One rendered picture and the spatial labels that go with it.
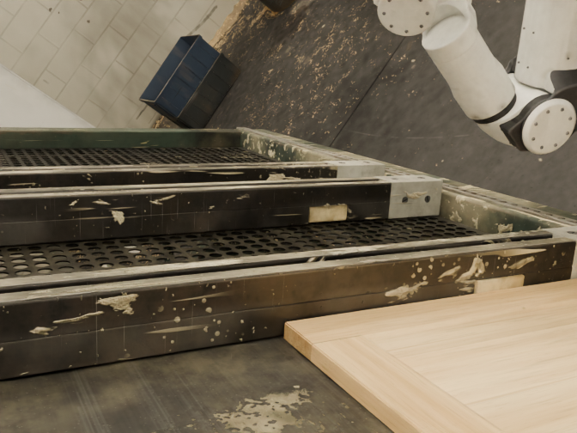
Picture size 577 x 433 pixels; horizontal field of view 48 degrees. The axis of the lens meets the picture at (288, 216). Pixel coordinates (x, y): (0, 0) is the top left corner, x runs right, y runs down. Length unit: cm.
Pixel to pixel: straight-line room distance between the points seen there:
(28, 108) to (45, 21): 152
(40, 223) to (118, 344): 41
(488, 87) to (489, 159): 180
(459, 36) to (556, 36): 13
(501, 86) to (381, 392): 47
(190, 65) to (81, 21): 121
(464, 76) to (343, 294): 33
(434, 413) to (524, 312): 29
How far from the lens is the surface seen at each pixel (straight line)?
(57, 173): 118
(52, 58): 574
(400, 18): 78
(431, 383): 59
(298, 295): 68
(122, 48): 583
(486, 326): 74
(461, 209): 128
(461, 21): 86
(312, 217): 115
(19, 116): 434
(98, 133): 199
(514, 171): 257
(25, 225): 99
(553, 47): 91
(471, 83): 87
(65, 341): 61
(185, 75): 489
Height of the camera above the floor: 175
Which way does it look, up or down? 31 degrees down
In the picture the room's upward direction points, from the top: 54 degrees counter-clockwise
